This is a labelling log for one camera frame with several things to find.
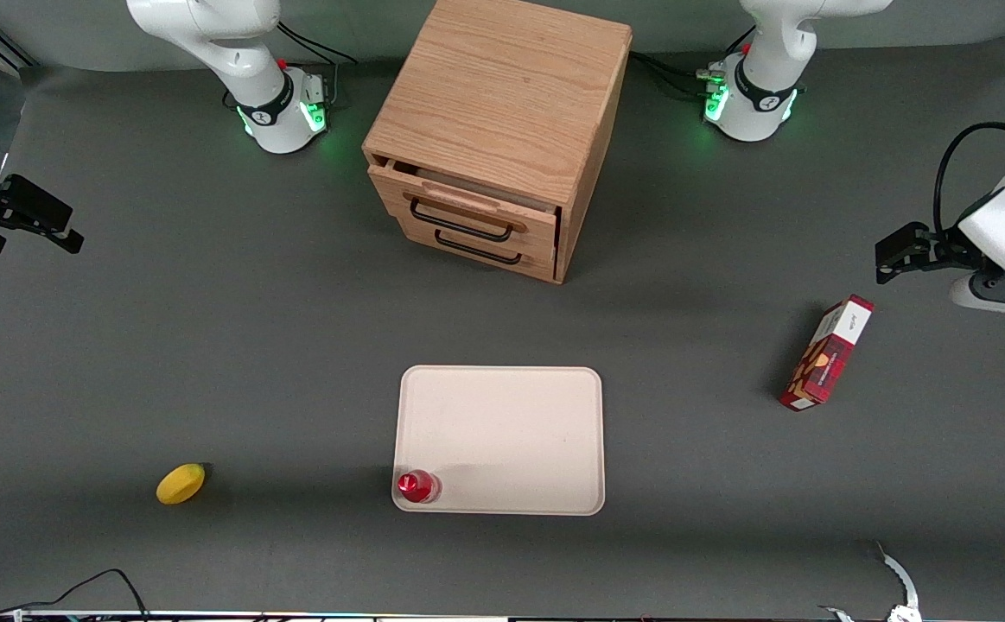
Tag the red coke bottle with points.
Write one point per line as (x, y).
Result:
(416, 487)

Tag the yellow toy lemon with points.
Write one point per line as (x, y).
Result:
(181, 484)

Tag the wooden drawer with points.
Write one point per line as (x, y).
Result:
(467, 203)
(537, 263)

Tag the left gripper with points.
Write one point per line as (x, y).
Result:
(943, 244)

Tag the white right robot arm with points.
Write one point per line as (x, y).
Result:
(234, 52)

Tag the red plaid shortbread box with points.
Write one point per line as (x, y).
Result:
(823, 363)

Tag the wooden drawer cabinet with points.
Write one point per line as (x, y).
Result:
(502, 95)

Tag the dark grey table mat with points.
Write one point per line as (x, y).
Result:
(683, 536)

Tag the white serrated strip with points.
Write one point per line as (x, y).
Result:
(902, 574)

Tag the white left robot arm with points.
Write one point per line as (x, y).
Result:
(766, 86)

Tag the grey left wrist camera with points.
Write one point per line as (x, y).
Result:
(999, 298)

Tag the beige plastic tray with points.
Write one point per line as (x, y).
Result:
(511, 432)

